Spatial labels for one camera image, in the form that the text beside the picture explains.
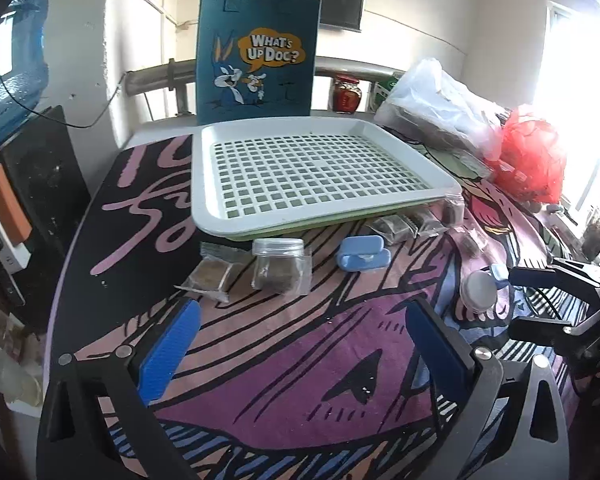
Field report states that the crumpled clear plastic wrap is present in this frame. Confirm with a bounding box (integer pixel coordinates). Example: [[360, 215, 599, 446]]
[[0, 345, 46, 406]]

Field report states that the blue floss case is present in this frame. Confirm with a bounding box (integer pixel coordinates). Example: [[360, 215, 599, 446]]
[[487, 262, 511, 291]]

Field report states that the black water dispenser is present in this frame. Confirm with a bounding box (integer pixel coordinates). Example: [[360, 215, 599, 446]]
[[0, 105, 93, 306]]

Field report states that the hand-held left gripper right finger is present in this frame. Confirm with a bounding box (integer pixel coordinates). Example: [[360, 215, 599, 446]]
[[405, 299, 571, 480]]

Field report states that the black cable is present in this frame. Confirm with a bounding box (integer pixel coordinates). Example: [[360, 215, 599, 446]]
[[0, 35, 133, 128]]

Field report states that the clear plastic bag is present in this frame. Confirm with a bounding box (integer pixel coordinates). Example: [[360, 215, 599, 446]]
[[372, 57, 506, 161]]

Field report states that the cartoon printed mat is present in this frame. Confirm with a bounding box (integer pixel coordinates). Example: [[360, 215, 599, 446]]
[[45, 132, 600, 480]]

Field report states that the red sauce jar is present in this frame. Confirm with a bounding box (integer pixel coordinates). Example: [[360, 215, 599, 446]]
[[332, 75, 363, 113]]

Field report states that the green box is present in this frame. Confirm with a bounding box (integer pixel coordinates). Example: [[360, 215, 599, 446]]
[[367, 77, 401, 111]]

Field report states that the white lidded round jar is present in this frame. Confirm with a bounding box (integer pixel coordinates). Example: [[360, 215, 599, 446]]
[[460, 270, 498, 313]]

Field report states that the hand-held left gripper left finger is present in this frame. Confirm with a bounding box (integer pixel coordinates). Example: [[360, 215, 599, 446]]
[[37, 299, 203, 480]]

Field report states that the wooden speaker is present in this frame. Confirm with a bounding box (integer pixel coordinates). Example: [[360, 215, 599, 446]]
[[0, 165, 33, 276]]

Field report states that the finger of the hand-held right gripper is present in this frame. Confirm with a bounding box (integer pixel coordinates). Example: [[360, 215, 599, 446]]
[[509, 317, 600, 348], [509, 259, 600, 306]]

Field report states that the red plastic bag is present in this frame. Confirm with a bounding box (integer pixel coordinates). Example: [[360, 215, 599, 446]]
[[482, 104, 568, 206]]

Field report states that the blue plastic clip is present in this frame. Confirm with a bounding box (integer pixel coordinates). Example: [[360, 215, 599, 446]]
[[334, 235, 391, 273]]

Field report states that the blue water jug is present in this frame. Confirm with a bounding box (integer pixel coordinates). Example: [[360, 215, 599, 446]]
[[0, 0, 51, 161]]

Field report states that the bright window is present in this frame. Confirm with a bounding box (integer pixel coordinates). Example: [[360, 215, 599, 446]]
[[545, 0, 600, 211]]

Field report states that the teal cartoon tote bag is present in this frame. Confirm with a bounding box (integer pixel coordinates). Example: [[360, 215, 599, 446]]
[[195, 0, 323, 126]]

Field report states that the white perforated plastic tray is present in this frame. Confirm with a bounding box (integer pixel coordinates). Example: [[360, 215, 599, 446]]
[[191, 119, 463, 238]]

